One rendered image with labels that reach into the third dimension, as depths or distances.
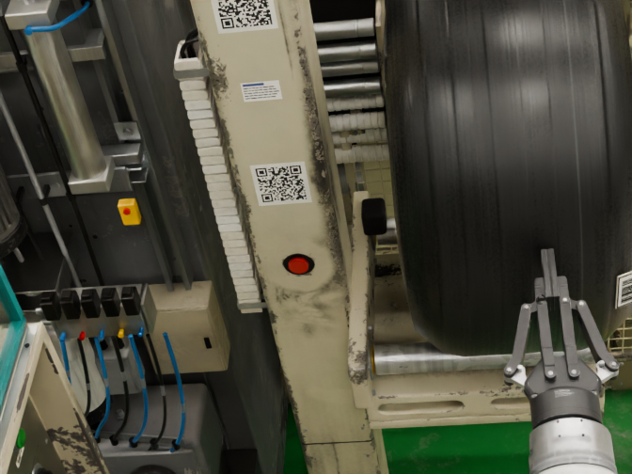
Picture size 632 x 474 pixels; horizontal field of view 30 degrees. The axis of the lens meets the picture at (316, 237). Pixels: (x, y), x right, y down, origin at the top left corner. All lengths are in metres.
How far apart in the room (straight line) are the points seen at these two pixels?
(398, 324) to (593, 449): 0.77
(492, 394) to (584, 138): 0.53
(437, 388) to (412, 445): 1.02
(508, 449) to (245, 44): 1.54
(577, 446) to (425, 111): 0.44
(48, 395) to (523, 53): 0.73
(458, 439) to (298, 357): 0.99
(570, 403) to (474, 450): 1.51
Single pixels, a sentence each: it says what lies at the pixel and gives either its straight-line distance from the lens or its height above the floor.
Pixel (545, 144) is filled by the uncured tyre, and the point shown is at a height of 1.37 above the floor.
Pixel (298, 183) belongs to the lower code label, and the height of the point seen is 1.22.
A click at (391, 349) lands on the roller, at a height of 0.92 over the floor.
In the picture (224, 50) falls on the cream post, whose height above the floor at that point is 1.45.
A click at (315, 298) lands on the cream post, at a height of 0.99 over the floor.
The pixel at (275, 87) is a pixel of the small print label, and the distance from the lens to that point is 1.52.
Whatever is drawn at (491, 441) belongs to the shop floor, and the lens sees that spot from 2.81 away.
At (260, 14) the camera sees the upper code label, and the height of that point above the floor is 1.49.
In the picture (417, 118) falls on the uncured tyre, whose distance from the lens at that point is 1.42.
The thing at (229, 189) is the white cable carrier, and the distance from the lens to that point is 1.66.
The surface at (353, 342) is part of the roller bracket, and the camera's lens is 1.76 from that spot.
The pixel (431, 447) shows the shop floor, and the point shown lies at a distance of 2.81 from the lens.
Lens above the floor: 2.27
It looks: 43 degrees down
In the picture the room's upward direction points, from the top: 11 degrees counter-clockwise
